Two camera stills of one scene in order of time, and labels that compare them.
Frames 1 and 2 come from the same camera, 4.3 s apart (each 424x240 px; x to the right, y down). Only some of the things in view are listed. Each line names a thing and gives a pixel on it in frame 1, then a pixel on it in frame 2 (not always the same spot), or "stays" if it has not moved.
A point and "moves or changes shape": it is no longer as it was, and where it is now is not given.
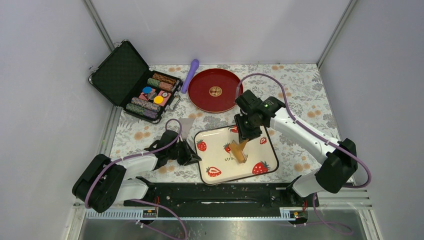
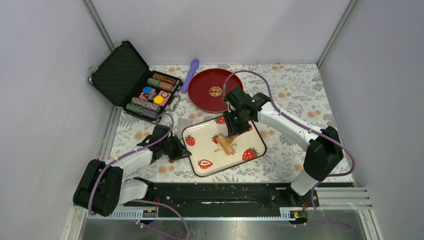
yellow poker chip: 158,99 stays
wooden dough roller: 236,150 -> 225,143
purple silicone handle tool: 194,64 stays
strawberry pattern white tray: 217,164 moves or changes shape
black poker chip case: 126,78 stays
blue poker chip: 147,89 stays
